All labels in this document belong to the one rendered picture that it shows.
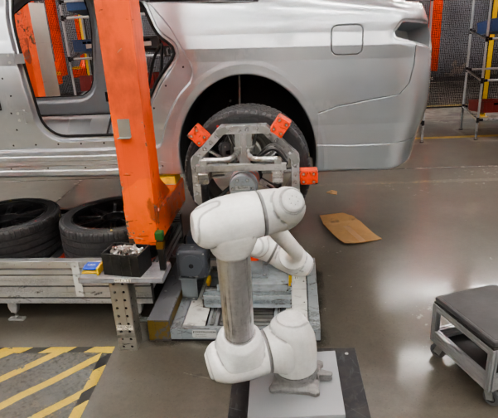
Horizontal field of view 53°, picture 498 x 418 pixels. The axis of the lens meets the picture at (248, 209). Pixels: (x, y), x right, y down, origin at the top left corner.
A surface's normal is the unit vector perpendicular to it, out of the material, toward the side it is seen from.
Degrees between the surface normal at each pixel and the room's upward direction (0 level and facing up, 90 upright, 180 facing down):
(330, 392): 4
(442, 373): 0
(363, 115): 90
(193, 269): 90
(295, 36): 90
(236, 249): 111
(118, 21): 90
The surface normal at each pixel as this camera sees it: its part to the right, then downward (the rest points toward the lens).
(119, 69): -0.08, 0.36
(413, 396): -0.05, -0.93
